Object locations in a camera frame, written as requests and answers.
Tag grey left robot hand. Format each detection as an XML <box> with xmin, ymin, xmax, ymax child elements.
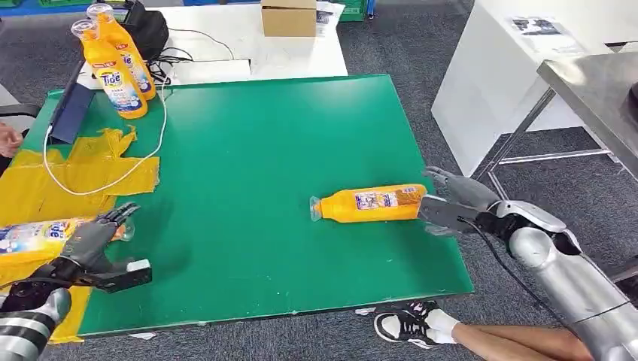
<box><xmin>59</xmin><ymin>201</ymin><xmax>141</xmax><ymax>275</ymax></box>

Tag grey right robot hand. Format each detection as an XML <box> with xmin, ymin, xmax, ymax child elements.
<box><xmin>417</xmin><ymin>165</ymin><xmax>503</xmax><ymax>238</ymax></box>

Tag orange drink bottle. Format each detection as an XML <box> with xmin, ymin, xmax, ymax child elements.
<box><xmin>308</xmin><ymin>184</ymin><xmax>429</xmax><ymax>225</ymax></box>
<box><xmin>0</xmin><ymin>217</ymin><xmax>136</xmax><ymax>266</ymax></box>
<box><xmin>85</xmin><ymin>2</ymin><xmax>157</xmax><ymax>102</ymax></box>
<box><xmin>70</xmin><ymin>18</ymin><xmax>150</xmax><ymax>120</ymax></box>

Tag white cabinet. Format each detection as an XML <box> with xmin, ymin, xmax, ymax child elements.
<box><xmin>430</xmin><ymin>0</ymin><xmax>638</xmax><ymax>178</ymax></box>

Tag white sock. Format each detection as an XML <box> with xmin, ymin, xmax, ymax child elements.
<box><xmin>424</xmin><ymin>308</ymin><xmax>460</xmax><ymax>346</ymax></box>

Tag dark blue flat box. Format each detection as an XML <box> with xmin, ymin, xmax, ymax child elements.
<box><xmin>49</xmin><ymin>81</ymin><xmax>96</xmax><ymax>146</ymax></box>

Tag person's hand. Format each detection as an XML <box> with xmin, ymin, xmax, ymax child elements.
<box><xmin>0</xmin><ymin>123</ymin><xmax>24</xmax><ymax>159</ymax></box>

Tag black and white shoe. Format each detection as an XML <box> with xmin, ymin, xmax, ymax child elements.
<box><xmin>373</xmin><ymin>299</ymin><xmax>443</xmax><ymax>350</ymax></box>

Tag person's leg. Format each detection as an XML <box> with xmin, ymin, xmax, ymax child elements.
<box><xmin>451</xmin><ymin>322</ymin><xmax>595</xmax><ymax>361</ymax></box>

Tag steel bench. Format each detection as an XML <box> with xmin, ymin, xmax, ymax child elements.
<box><xmin>470</xmin><ymin>51</ymin><xmax>638</xmax><ymax>296</ymax></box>

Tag green table mat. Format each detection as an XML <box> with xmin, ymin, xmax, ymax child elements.
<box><xmin>22</xmin><ymin>74</ymin><xmax>475</xmax><ymax>338</ymax></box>

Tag printed paper sheet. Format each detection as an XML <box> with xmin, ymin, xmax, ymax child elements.
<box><xmin>509</xmin><ymin>16</ymin><xmax>564</xmax><ymax>37</ymax></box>

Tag long white box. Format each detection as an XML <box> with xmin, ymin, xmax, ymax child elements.
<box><xmin>169</xmin><ymin>59</ymin><xmax>252</xmax><ymax>86</ymax></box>

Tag black bag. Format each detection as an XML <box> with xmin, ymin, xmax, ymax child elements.
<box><xmin>121</xmin><ymin>0</ymin><xmax>171</xmax><ymax>64</ymax></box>

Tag green crate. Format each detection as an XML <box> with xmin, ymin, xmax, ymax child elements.
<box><xmin>329</xmin><ymin>0</ymin><xmax>372</xmax><ymax>23</ymax></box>

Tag printed papers on table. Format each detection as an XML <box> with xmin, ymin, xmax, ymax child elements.
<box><xmin>315</xmin><ymin>2</ymin><xmax>347</xmax><ymax>38</ymax></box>

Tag white table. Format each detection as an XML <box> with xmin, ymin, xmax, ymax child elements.
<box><xmin>77</xmin><ymin>2</ymin><xmax>349</xmax><ymax>92</ymax></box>

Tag brown cardboard box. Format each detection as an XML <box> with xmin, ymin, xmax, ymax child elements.
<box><xmin>260</xmin><ymin>0</ymin><xmax>318</xmax><ymax>38</ymax></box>

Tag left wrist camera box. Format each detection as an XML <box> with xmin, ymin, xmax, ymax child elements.
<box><xmin>91</xmin><ymin>258</ymin><xmax>153</xmax><ymax>294</ymax></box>

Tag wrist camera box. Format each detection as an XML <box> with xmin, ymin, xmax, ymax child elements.
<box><xmin>91</xmin><ymin>258</ymin><xmax>153</xmax><ymax>294</ymax></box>
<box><xmin>495</xmin><ymin>199</ymin><xmax>568</xmax><ymax>234</ymax></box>

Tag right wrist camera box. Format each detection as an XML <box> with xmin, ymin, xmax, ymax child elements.
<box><xmin>495</xmin><ymin>199</ymin><xmax>568</xmax><ymax>234</ymax></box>

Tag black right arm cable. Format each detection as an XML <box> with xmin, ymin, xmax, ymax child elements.
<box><xmin>457</xmin><ymin>216</ymin><xmax>582</xmax><ymax>337</ymax></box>

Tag white cable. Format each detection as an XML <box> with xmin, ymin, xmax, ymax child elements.
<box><xmin>41</xmin><ymin>74</ymin><xmax>169</xmax><ymax>197</ymax></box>

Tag black tangled cables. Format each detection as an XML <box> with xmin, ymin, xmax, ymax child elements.
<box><xmin>147</xmin><ymin>28</ymin><xmax>236</xmax><ymax>86</ymax></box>

